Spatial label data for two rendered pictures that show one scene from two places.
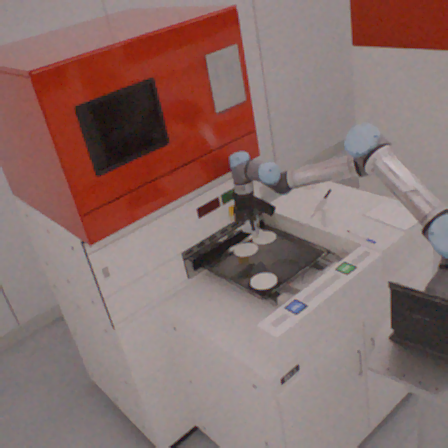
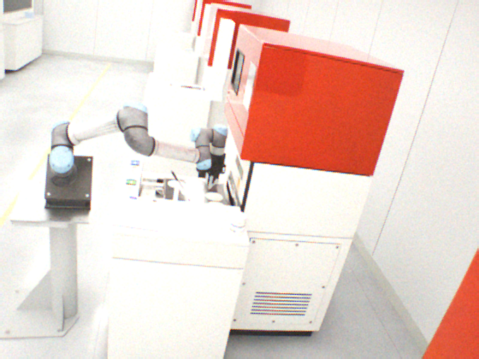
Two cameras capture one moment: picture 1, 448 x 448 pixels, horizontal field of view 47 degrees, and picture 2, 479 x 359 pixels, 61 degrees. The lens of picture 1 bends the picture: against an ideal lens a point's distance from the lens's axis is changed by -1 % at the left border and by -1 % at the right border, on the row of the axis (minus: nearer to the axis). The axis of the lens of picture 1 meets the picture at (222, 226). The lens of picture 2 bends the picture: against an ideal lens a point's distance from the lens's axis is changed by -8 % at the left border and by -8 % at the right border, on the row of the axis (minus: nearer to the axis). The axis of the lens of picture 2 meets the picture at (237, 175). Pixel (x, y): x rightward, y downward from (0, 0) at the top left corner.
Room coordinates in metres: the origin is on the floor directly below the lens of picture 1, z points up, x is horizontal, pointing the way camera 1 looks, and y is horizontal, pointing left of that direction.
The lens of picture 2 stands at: (2.79, -2.10, 2.03)
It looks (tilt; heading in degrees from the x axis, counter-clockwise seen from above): 24 degrees down; 113
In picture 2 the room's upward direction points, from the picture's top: 11 degrees clockwise
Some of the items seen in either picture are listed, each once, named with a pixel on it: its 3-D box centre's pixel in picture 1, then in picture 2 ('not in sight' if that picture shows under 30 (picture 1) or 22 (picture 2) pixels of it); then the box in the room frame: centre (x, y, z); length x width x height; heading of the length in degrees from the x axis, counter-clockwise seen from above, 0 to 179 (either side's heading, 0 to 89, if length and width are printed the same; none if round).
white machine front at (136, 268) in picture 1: (186, 237); (233, 165); (1.81, 0.15, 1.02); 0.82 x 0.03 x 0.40; 125
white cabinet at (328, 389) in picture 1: (308, 348); (168, 271); (1.70, -0.26, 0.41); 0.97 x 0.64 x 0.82; 125
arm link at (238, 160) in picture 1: (241, 168); (219, 135); (1.81, -0.11, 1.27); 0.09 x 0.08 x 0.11; 46
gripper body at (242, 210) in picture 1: (245, 204); (215, 162); (1.82, -0.10, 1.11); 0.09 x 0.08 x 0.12; 69
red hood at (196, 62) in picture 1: (113, 108); (302, 93); (2.07, 0.33, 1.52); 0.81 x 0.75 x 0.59; 125
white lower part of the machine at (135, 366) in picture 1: (172, 319); (267, 253); (2.09, 0.34, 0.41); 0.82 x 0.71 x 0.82; 125
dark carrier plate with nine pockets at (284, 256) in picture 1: (264, 258); (195, 195); (1.74, -0.14, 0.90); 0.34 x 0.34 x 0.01; 35
